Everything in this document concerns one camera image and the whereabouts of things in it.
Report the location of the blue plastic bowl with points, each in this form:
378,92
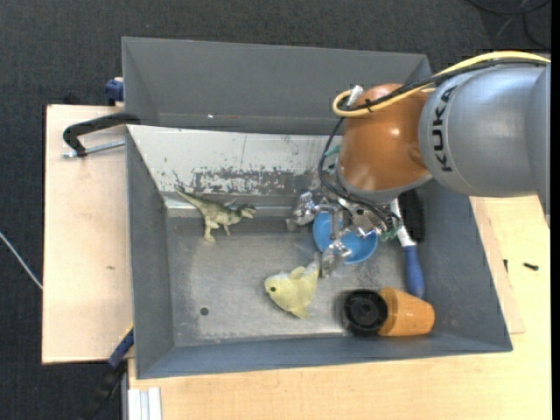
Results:
363,249

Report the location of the grey metal bin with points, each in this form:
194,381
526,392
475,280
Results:
227,287

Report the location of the small black screw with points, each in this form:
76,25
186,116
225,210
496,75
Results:
531,267

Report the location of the yellow plush fish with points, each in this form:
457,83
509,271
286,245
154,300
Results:
293,291

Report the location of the green toy dinosaur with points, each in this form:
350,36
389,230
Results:
216,217

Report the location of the blue and white brush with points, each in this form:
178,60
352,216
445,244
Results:
413,269

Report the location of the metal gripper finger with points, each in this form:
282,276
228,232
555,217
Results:
334,254
306,208

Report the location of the orange plastic cup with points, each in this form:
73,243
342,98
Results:
409,313

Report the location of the black round cap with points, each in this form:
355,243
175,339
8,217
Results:
363,313

